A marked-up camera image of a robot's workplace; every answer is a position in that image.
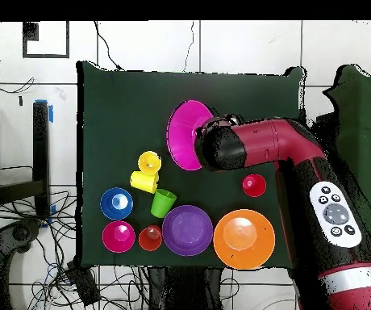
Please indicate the black metal frame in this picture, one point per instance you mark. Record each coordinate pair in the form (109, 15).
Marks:
(41, 145)

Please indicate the black square floor frame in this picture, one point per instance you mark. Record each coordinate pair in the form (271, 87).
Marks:
(46, 56)

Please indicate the large pink bowl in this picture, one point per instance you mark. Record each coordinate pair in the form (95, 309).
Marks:
(182, 135)

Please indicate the short yellow cup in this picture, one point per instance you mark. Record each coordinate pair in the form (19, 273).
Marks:
(149, 162)

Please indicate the dark orange cup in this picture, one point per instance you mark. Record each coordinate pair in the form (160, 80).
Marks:
(150, 238)

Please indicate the purple bowl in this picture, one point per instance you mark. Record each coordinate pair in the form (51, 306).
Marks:
(187, 231)

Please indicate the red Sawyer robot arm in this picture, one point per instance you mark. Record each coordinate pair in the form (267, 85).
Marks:
(301, 180)

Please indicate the large orange bowl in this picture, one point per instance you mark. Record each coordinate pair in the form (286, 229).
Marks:
(253, 255)

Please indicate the tall yellow cup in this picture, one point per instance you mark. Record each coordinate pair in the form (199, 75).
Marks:
(143, 181)

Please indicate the black power strip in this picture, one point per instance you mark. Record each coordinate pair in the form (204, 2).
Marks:
(84, 284)

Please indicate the red cup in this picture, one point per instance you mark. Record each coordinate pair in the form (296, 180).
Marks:
(254, 185)

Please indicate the blue bowl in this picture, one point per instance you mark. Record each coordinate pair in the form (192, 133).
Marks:
(116, 202)

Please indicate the green cup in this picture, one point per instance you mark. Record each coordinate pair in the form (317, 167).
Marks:
(163, 203)

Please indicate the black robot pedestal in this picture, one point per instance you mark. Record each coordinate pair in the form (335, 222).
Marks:
(185, 290)

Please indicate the small crimson bowl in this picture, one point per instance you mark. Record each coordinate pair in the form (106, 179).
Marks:
(118, 236)

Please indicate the dark green table cloth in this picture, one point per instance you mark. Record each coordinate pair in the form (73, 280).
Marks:
(124, 113)

